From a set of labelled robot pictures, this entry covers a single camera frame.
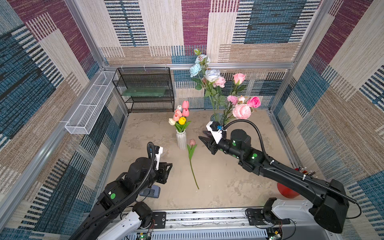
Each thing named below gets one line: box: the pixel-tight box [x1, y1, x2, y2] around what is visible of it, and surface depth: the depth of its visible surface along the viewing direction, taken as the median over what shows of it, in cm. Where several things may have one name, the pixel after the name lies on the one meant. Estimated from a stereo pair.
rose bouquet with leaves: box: [189, 48, 262, 126], surface depth 77 cm
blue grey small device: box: [139, 185, 161, 199], surface depth 81 cm
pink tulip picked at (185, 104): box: [182, 100, 190, 109], surface depth 80 cm
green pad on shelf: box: [122, 86, 168, 97], surface depth 104 cm
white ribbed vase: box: [176, 129, 187, 150], surface depth 91 cm
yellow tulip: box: [178, 116, 187, 125], surface depth 76 cm
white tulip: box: [168, 118, 176, 126], surface depth 77 cm
